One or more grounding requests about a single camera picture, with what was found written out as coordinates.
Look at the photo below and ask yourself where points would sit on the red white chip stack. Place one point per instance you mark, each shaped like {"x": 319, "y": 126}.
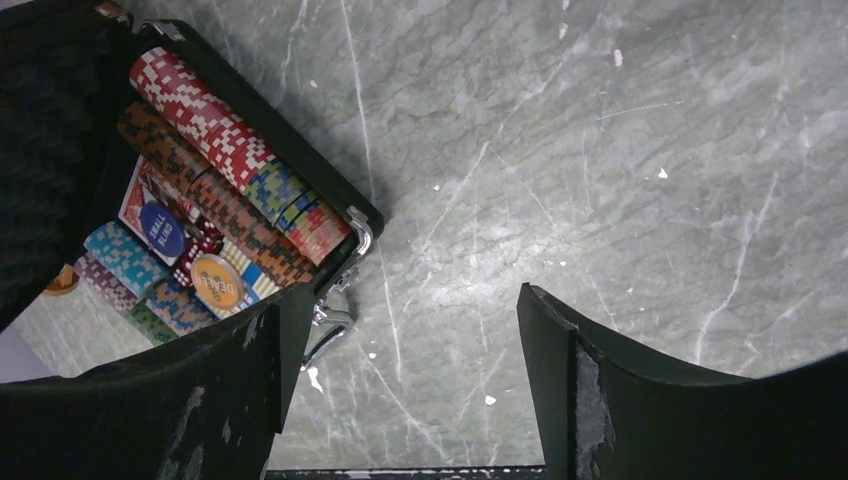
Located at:
{"x": 239, "y": 153}

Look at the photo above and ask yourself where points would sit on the clear dealer button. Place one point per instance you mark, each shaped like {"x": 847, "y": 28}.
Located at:
{"x": 217, "y": 282}

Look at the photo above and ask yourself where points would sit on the green chip stack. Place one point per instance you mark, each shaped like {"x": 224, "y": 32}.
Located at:
{"x": 150, "y": 325}

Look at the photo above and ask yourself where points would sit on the red playing card deck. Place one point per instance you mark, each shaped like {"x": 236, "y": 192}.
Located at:
{"x": 147, "y": 184}

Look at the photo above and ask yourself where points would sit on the blue small blind button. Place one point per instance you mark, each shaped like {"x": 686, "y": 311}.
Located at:
{"x": 163, "y": 230}

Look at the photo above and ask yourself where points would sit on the wooden shelf rack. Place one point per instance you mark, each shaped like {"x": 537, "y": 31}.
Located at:
{"x": 65, "y": 282}

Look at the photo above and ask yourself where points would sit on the black poker chip case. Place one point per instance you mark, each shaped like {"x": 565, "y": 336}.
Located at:
{"x": 135, "y": 156}

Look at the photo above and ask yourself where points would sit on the blue Texas Hold'em card deck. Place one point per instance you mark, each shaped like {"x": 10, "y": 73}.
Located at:
{"x": 258, "y": 285}

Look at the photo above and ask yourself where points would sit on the purple chip stack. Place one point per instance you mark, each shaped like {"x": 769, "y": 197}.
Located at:
{"x": 106, "y": 284}

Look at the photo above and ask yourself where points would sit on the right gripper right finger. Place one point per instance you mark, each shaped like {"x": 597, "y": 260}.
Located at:
{"x": 610, "y": 407}

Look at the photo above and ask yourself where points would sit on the blue orange chip stack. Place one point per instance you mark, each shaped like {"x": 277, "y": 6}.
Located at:
{"x": 178, "y": 308}

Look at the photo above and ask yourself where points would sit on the light blue chip stack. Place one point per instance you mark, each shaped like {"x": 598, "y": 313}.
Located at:
{"x": 125, "y": 257}

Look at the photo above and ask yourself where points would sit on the brown orange chip stack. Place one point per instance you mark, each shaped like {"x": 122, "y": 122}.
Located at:
{"x": 186, "y": 169}

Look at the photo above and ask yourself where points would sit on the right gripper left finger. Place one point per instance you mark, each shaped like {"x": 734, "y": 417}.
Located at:
{"x": 207, "y": 405}

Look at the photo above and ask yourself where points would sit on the red dice pair in case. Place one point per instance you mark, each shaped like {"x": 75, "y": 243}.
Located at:
{"x": 209, "y": 240}

